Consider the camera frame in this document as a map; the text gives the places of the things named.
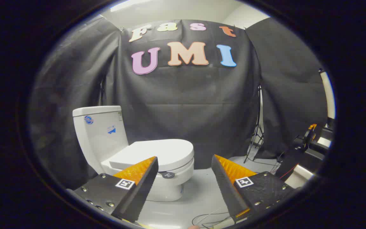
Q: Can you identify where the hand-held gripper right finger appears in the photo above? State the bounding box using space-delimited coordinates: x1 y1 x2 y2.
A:
211 155 298 224

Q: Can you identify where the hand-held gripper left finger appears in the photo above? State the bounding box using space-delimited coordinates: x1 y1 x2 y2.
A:
73 156 159 223

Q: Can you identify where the white toilet seat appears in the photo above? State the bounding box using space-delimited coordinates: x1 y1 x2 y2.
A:
101 158 194 187

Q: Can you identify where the white toilet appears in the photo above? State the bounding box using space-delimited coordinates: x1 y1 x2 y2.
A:
72 106 194 202

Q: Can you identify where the white toilet tank lid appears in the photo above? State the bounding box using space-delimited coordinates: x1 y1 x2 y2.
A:
72 106 122 117

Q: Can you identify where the black light stand tripod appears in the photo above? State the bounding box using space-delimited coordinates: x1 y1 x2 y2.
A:
244 84 266 163

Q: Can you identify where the white box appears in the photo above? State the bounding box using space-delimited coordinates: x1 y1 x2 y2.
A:
285 164 314 189

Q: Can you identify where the black and orange device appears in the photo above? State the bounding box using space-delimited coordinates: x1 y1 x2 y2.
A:
301 124 317 150

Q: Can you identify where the black backdrop cloth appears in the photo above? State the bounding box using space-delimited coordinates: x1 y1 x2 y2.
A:
29 14 328 191

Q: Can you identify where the white pillar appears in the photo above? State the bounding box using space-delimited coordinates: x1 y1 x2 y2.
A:
319 70 336 120

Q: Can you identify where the black floor cable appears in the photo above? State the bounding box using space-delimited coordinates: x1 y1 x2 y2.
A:
192 208 234 228

